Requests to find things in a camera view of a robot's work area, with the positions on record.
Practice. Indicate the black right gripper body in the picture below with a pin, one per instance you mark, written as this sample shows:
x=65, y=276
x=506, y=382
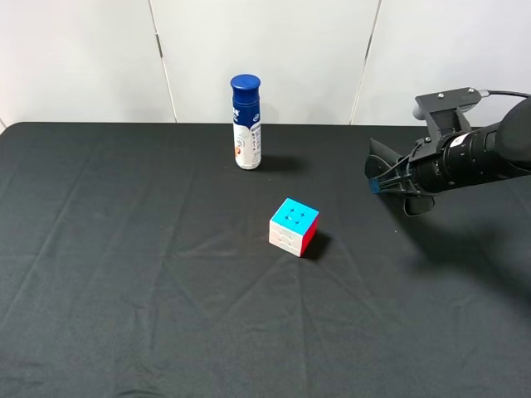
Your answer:
x=425, y=177

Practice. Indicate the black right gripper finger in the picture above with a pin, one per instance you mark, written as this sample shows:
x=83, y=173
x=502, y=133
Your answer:
x=399, y=170
x=394, y=185

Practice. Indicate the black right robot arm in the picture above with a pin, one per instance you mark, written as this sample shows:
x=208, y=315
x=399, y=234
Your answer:
x=493, y=153

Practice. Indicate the colourful puzzle cube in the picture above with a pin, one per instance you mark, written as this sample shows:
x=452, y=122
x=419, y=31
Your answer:
x=293, y=227

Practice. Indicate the blue capped white bottle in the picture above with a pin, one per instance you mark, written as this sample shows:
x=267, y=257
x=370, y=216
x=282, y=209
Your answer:
x=246, y=113

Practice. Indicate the black table cloth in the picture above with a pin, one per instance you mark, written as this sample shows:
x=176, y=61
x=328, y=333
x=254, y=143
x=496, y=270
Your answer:
x=136, y=262

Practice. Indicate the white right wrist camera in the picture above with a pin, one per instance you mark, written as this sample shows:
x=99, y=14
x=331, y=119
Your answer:
x=444, y=112

